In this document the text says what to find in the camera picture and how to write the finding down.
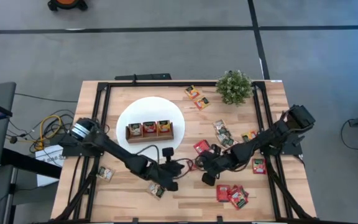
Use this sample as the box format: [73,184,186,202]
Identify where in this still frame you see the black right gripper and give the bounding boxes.
[194,144,232,175]

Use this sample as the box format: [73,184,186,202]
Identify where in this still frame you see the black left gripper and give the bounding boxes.
[149,159,194,192]

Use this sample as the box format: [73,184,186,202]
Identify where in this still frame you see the red strawberry tea bag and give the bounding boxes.
[142,121,157,136]
[216,184,232,203]
[233,184,250,198]
[252,157,267,175]
[193,139,212,156]
[228,185,249,210]

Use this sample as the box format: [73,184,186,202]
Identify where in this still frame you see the wooden tea box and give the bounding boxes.
[125,119,175,144]

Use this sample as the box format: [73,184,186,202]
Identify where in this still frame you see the orange mango tea bag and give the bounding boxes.
[157,119,172,134]
[193,96,212,111]
[241,130,258,143]
[184,85,201,101]

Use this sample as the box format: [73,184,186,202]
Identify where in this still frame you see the white round woven placemat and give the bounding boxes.
[116,96,186,160]

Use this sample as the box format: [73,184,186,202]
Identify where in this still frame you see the potted green plant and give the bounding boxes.
[215,69,255,107]

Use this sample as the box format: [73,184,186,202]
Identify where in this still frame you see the black bar device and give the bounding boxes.
[114,73,173,82]

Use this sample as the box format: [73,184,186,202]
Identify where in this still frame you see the white paper sheet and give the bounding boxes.
[35,144,65,187]

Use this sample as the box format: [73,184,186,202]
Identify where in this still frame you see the black desk beam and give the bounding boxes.
[0,147,62,180]

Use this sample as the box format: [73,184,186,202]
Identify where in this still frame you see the orange shop vacuum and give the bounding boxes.
[47,0,89,12]

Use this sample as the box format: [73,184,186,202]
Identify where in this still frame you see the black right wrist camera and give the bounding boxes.
[201,172,217,187]

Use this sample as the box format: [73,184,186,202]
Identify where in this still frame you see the black left camera cable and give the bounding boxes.
[135,144,163,162]

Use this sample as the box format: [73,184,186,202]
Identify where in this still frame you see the black metal table frame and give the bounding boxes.
[50,80,318,223]

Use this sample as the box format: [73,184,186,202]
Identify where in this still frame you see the yellow floor cable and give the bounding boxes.
[38,114,63,151]

